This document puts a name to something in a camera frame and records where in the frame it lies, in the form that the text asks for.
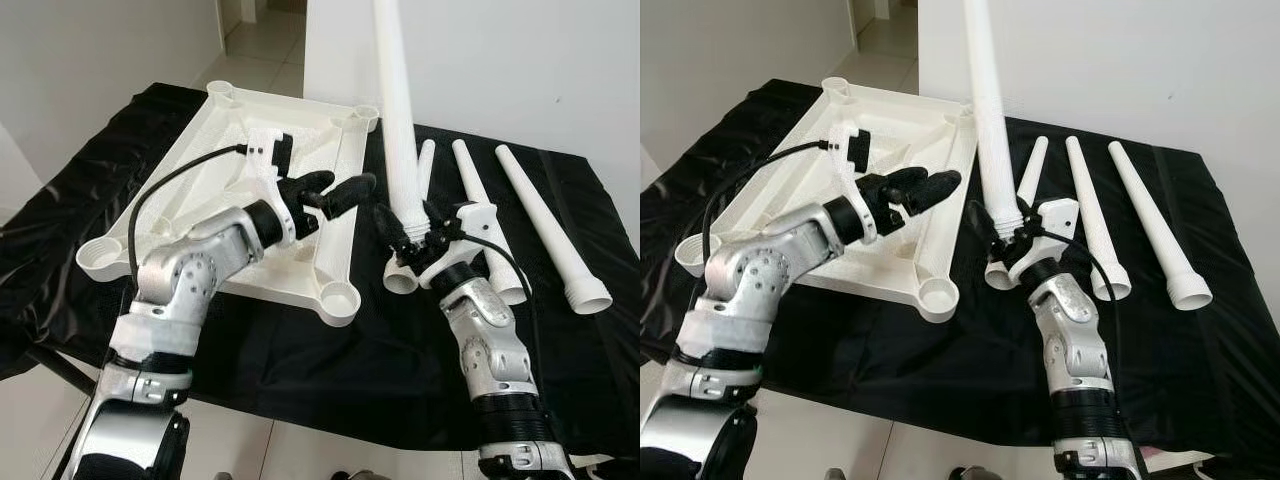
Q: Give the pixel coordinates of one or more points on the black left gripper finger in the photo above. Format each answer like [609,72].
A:
[895,181]
[350,195]
[935,190]
[312,184]

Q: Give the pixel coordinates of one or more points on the black table cloth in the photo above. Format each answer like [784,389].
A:
[900,370]
[300,370]

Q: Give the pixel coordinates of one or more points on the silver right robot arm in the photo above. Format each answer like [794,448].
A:
[1075,330]
[490,330]

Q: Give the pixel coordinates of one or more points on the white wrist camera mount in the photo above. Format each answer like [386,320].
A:
[842,150]
[470,225]
[258,150]
[1055,225]

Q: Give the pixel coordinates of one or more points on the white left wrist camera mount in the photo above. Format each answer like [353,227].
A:
[842,150]
[258,150]

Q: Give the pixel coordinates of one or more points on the black metal table leg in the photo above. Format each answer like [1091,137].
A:
[62,370]

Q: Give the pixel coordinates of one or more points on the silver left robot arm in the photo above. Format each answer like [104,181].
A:
[770,265]
[180,270]

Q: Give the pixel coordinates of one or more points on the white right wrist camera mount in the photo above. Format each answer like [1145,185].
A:
[1055,225]
[470,225]

